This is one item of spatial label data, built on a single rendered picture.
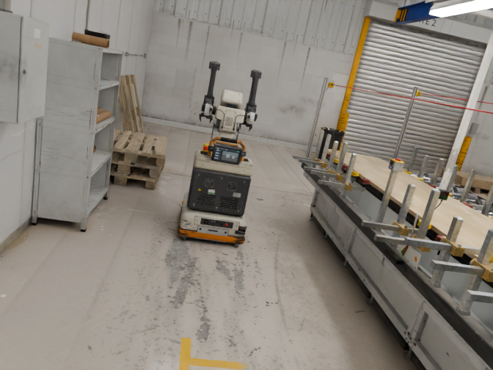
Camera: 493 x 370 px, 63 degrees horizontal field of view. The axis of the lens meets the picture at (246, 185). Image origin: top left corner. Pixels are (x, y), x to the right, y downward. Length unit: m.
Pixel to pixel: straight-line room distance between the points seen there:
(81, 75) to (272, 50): 6.88
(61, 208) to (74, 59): 1.23
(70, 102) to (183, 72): 6.39
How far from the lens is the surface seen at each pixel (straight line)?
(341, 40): 10.30
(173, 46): 9.77
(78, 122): 3.56
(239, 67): 9.79
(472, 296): 1.83
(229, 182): 3.69
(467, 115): 4.12
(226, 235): 3.79
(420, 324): 2.95
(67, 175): 3.68
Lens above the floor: 1.60
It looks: 16 degrees down
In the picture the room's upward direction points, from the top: 12 degrees clockwise
